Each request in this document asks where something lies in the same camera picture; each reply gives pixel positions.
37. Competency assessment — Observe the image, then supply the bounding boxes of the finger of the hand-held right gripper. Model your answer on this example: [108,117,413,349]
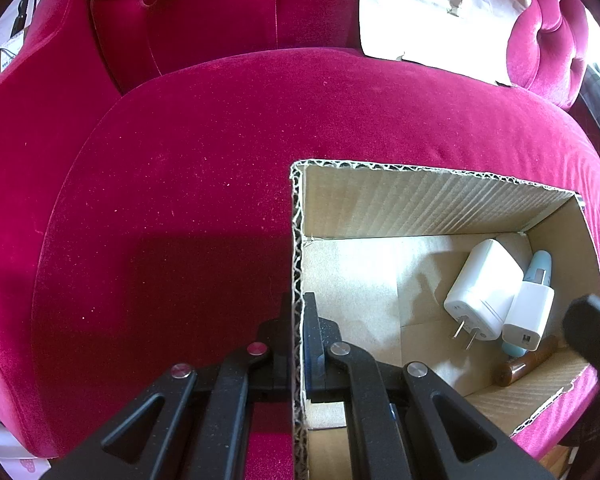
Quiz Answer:
[562,294,600,391]

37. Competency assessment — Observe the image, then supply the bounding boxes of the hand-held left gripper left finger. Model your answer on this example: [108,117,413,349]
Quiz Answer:
[42,292,297,480]

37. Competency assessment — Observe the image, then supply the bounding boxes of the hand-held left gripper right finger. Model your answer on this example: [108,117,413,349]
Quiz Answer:
[301,291,558,480]

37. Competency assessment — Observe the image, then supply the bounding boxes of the small white charger plug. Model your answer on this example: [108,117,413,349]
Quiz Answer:
[501,281,556,353]

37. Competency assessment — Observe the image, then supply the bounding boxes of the brown tube with light-blue cap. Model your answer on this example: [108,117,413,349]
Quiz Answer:
[496,336,561,388]

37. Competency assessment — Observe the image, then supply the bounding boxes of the large white power adapter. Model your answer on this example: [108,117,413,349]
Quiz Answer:
[443,238,525,352]

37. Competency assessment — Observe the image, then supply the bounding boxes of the cardboard box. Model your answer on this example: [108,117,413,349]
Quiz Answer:
[287,159,600,480]

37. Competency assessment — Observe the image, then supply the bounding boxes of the white rounded block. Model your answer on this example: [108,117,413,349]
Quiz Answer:
[495,232,533,267]

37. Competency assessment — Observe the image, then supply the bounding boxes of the red velvet armchair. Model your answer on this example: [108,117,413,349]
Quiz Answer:
[0,0,600,480]

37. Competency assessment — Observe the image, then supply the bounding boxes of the cluttered cardboard boxes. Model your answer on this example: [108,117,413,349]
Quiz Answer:
[0,0,46,98]

